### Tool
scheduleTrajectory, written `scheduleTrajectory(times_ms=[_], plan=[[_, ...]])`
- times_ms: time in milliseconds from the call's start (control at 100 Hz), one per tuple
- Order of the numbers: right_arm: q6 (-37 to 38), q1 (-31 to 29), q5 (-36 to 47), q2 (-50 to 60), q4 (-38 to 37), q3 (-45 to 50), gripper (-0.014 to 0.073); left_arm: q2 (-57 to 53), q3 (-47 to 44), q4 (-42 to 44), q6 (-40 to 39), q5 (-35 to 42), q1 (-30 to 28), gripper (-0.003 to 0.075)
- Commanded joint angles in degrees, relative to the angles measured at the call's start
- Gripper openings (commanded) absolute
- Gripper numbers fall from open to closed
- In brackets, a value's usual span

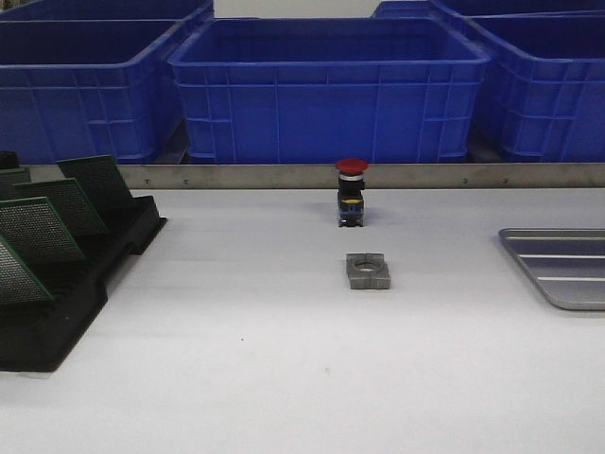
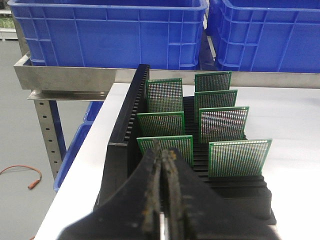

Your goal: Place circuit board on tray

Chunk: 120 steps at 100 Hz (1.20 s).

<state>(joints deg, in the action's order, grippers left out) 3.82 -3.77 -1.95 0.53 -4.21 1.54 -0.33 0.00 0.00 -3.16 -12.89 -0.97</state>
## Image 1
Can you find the blue bin back left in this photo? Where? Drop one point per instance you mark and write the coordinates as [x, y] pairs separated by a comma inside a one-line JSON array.
[[106, 10]]

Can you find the red emergency stop button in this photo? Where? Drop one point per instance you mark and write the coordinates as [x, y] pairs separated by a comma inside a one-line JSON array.
[[349, 195]]

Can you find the blue plastic bin centre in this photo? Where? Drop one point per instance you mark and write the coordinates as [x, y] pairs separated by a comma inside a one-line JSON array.
[[314, 91]]

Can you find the grey metal clamp block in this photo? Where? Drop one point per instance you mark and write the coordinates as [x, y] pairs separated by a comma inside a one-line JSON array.
[[367, 271]]

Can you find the blue plastic bin left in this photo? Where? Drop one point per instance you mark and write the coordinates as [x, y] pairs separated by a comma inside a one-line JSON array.
[[74, 89]]

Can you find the green circuit board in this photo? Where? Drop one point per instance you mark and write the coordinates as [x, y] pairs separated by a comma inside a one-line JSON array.
[[19, 285], [71, 202], [9, 179], [35, 230]]

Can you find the blue bin back right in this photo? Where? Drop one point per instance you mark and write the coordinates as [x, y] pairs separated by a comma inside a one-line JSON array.
[[393, 9]]

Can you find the black slotted board rack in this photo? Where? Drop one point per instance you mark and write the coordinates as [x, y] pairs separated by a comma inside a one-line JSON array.
[[37, 337]]

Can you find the green circuit board rearmost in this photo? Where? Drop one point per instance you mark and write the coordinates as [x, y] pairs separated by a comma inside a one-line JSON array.
[[101, 180]]

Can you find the metal table edge rail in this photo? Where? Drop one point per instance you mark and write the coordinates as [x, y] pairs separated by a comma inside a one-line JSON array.
[[385, 176]]

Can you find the blue plastic bin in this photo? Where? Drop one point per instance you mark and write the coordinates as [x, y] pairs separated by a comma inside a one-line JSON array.
[[314, 91], [74, 89], [542, 96]]

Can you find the blue plastic bin right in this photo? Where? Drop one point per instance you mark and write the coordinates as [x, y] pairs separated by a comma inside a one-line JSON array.
[[542, 96]]

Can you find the green circuit board front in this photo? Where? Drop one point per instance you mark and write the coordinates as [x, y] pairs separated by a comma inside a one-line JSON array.
[[9, 179]]

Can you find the silver metal tray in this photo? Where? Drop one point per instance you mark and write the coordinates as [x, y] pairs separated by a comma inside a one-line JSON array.
[[566, 265]]

